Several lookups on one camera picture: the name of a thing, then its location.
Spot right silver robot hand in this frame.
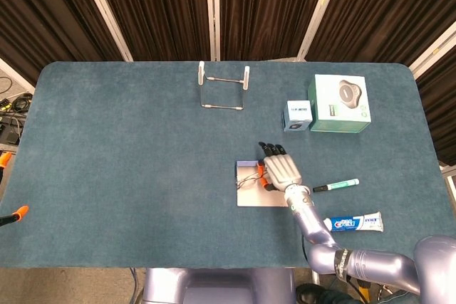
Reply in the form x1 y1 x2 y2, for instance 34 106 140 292
256 142 307 192

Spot left orange-tipped robot hand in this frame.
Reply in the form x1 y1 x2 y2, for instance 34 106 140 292
0 152 29 227

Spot thin metal-frame eyeglasses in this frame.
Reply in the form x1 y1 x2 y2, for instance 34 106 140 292
237 171 266 189

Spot blue-backed product box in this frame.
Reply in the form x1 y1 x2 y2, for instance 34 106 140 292
235 160 290 208

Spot green marker black cap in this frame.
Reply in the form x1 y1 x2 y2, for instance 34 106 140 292
312 178 360 194

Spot small blue speaker box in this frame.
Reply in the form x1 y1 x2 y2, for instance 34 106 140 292
281 100 314 132

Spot black floor device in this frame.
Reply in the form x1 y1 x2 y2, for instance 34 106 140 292
0 129 19 145

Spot large green product box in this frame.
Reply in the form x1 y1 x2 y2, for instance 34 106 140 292
306 74 373 134

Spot Crest toothpaste tube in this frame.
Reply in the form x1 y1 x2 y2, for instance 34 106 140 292
322 211 385 234

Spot blue felt table cloth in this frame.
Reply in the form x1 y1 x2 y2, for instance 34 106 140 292
0 61 456 269

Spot black shoe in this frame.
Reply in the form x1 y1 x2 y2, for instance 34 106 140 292
297 282 334 304

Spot lavender robot torso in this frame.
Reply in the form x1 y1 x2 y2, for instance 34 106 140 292
142 267 297 304

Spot dark brown curtain panel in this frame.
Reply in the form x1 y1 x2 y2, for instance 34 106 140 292
0 0 124 86
309 0 456 67
415 42 456 167
89 0 212 62
217 0 333 62

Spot black floor cable bundle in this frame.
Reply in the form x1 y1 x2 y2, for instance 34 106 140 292
0 92 35 130

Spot white screen frame post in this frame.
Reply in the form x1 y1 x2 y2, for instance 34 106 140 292
75 0 134 62
204 0 221 62
408 21 456 78
297 0 343 62
0 56 36 95

